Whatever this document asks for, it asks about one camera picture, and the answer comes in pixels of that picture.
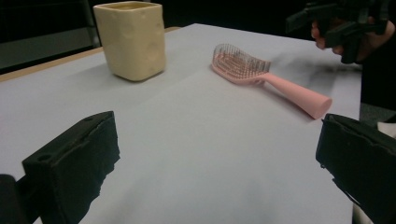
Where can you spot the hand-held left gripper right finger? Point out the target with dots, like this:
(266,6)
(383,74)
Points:
(364,161)

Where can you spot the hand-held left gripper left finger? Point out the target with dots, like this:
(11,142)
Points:
(71,161)

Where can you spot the pink hairbrush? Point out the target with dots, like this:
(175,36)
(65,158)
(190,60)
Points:
(249,73)

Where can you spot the cream ceramic cup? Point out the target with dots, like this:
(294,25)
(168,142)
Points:
(134,40)

